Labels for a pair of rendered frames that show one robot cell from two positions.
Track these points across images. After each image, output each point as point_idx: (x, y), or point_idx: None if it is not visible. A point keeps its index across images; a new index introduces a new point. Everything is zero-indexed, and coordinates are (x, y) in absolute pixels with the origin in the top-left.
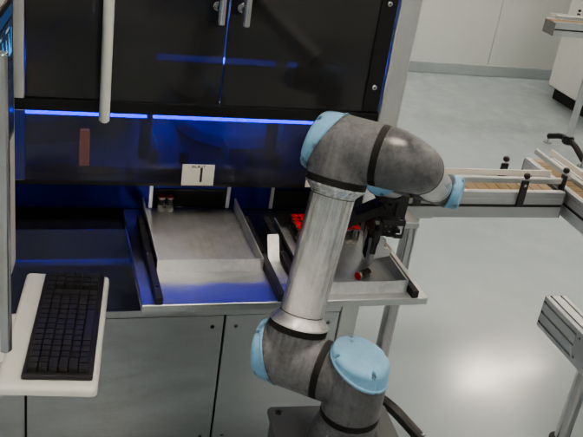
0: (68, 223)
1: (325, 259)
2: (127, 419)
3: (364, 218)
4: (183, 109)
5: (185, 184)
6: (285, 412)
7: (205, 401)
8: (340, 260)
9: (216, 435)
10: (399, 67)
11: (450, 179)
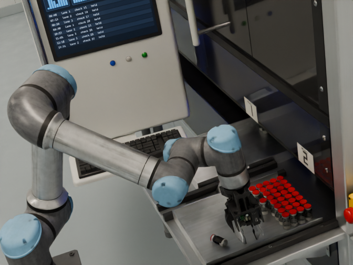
0: (226, 110)
1: (31, 159)
2: None
3: (224, 194)
4: (237, 53)
5: (247, 113)
6: (72, 257)
7: None
8: (243, 226)
9: None
10: (332, 75)
11: (144, 172)
